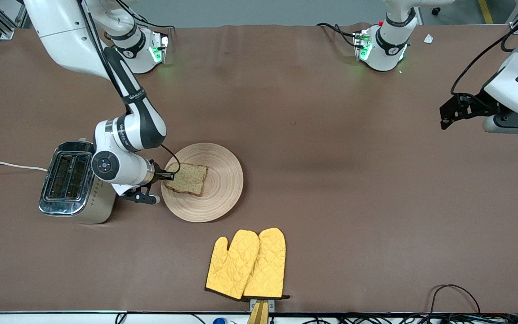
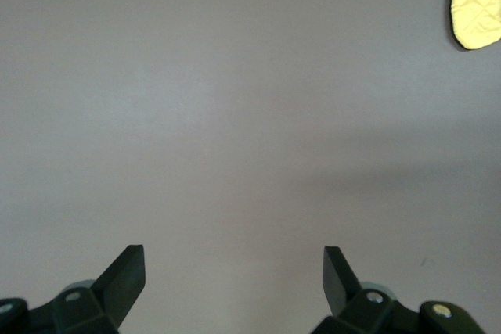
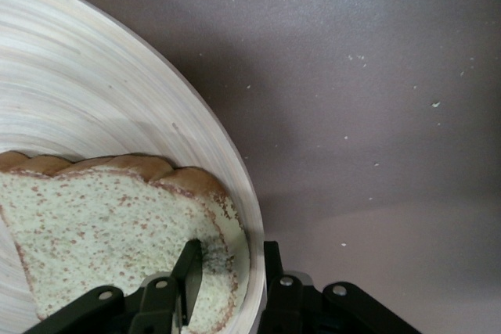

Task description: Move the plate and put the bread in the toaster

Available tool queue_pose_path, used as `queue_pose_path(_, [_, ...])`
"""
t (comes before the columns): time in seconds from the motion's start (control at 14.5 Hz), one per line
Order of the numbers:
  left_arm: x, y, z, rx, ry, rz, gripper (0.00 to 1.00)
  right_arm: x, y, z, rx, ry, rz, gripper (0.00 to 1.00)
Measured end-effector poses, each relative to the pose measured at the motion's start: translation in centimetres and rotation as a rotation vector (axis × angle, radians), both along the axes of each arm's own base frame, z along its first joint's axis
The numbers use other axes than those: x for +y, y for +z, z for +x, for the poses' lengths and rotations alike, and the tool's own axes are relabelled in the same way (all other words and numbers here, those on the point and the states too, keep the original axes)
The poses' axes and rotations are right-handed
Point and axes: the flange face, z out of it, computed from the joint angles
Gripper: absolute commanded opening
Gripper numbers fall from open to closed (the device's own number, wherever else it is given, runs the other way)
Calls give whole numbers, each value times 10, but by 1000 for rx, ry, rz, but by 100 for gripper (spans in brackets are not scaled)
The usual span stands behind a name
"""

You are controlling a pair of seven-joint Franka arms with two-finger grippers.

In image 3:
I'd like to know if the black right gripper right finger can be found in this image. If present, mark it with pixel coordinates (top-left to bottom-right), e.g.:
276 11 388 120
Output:
256 239 424 334

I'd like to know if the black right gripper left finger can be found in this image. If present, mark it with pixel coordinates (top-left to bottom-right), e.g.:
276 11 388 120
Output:
23 239 204 334

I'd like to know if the slice of brown bread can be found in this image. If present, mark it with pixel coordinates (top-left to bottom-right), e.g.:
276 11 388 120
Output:
0 149 251 333

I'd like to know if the round wooden plate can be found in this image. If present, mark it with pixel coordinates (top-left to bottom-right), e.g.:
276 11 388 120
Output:
0 0 264 334

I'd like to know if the brown table cover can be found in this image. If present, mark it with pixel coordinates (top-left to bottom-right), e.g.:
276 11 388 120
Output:
0 0 501 334

